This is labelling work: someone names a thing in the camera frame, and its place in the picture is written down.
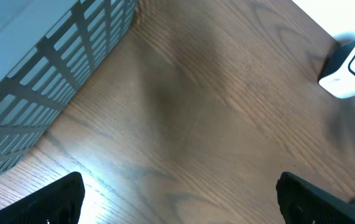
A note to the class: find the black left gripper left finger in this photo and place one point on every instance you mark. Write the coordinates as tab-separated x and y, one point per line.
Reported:
58	202

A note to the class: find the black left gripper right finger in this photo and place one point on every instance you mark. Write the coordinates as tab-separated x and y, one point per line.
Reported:
302	202

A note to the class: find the white barcode scanner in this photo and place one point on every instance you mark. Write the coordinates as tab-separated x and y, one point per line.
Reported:
338	77

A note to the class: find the grey plastic mesh basket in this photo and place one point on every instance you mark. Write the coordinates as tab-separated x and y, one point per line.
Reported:
46	55

